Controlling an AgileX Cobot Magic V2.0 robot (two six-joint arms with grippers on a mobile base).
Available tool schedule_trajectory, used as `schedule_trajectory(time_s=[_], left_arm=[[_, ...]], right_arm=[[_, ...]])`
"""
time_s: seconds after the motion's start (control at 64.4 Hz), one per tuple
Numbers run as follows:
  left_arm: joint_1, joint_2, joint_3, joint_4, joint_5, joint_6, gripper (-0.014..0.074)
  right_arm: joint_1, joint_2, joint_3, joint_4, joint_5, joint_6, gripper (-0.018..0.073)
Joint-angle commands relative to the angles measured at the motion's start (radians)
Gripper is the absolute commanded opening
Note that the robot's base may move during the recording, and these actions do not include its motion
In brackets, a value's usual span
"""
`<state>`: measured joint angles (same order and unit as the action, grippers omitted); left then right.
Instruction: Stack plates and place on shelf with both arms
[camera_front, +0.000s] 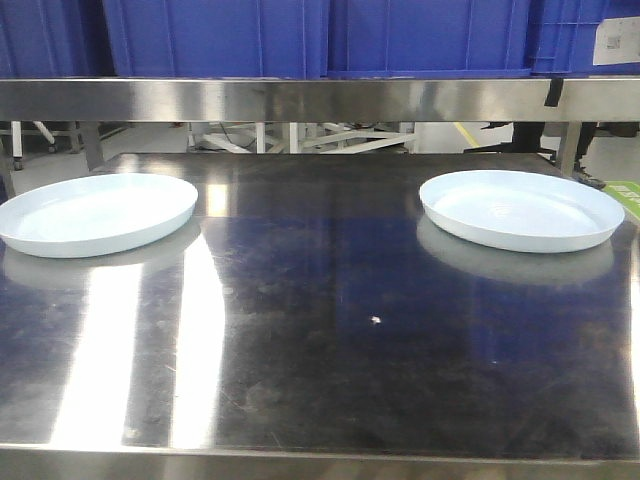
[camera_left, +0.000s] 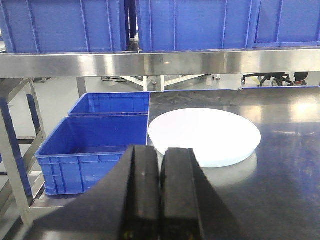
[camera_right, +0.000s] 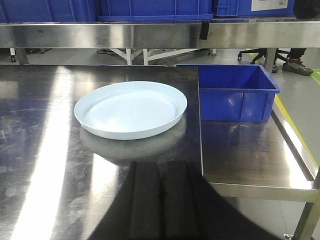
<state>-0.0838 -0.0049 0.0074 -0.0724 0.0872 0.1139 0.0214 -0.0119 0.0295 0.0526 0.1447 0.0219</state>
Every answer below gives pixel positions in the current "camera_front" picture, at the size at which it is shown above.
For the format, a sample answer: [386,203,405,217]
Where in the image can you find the blue crate with label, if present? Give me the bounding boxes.
[525,1,639,77]

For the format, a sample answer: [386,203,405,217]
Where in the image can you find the blue crate centre right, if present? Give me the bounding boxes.
[327,0,531,79]

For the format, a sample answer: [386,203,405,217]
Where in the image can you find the black tape strip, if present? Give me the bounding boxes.
[544,78,564,108]

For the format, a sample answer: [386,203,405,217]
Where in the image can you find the blue crate centre left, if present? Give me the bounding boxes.
[103,1,330,80]

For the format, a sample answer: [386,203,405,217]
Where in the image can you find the white metal frame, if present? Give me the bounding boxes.
[187,122,420,154]

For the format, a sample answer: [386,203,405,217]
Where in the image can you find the pale blue plate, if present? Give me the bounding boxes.
[1,173,198,258]
[419,170,625,254]

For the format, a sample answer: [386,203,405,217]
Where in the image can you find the person legs dark trousers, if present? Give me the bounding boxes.
[511,122,606,190]

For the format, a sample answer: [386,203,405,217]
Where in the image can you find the white paper label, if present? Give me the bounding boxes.
[593,16,639,66]

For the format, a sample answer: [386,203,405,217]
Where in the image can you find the blue crate far left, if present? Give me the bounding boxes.
[1,0,114,79]

